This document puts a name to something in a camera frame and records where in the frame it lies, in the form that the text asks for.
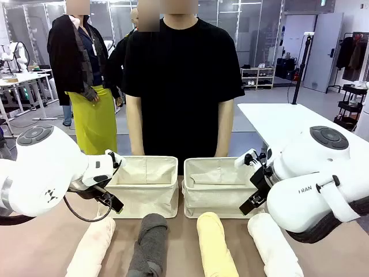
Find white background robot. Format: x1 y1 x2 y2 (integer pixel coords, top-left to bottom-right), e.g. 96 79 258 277
0 41 30 73

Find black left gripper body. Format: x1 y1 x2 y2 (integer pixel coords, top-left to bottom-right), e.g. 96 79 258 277
67 178 114 203

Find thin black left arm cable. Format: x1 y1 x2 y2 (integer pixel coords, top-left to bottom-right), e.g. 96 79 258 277
63 193 114 222

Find cream fabric basket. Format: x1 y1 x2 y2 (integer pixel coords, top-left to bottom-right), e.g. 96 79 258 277
182 156 268 219
103 155 179 219

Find black suitcases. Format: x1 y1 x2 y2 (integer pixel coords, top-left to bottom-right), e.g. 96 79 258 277
276 57 298 80

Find black clothes rack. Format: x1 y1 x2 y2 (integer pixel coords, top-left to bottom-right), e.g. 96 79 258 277
326 31 369 95

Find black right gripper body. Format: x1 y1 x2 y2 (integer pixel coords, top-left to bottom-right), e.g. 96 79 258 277
249 164 274 200

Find person's right forearm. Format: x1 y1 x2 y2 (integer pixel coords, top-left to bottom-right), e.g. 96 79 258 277
126 115 145 149

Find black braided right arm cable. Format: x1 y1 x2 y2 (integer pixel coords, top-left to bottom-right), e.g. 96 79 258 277
284 196 369 245

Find white work desk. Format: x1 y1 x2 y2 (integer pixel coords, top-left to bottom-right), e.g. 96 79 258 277
0 69 53 122

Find white towel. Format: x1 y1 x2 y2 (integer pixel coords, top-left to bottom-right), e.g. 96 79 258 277
247 212 305 277

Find person's left forearm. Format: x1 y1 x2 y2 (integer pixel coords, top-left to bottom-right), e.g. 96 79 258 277
216 115 234 148

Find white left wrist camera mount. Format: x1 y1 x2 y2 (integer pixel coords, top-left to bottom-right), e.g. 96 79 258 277
82 149 127 186

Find black camera stand pole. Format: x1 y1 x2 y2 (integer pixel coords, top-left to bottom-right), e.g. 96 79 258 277
291 31 315 105

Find black left arm cable bundle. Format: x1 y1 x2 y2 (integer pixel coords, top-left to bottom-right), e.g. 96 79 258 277
0 214 37 227

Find black utility cart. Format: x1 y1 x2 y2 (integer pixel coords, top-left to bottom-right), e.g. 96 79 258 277
333 83 368 131

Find brown hanging garment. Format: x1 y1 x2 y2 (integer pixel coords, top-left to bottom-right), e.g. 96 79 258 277
348 39 368 70

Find bald person in black jacket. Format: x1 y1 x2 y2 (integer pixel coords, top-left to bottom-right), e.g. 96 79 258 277
103 8 139 115

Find black chair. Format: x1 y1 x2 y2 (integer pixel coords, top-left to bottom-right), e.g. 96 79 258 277
0 117 18 158

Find pale pink towel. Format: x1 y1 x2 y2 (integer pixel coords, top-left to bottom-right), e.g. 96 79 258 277
66 215 116 277

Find grey door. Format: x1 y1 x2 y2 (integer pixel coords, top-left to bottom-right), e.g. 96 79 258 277
303 13 344 93

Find grey rolled towel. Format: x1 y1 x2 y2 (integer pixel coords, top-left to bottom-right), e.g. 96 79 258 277
126 212 169 277

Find person in black t-shirt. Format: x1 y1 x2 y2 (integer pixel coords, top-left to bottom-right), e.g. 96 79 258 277
121 0 246 175

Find yellow towel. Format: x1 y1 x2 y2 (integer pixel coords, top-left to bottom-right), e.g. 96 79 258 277
196 212 240 277

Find white strap on right arm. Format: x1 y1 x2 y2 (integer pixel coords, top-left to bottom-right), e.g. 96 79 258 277
315 174 364 223

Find man in blue jeans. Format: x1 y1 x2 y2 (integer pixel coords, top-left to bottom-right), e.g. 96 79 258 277
62 104 74 127

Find person in yellow skirt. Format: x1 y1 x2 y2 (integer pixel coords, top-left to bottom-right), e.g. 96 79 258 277
47 0 118 156

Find wooden shoe rack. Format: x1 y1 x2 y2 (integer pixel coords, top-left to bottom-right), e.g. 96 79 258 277
240 66 276 90

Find black hanging coat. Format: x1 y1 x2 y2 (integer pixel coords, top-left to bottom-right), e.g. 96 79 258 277
336 36 355 70

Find white side table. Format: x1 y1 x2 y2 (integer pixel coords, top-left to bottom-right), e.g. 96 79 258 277
236 103 360 162

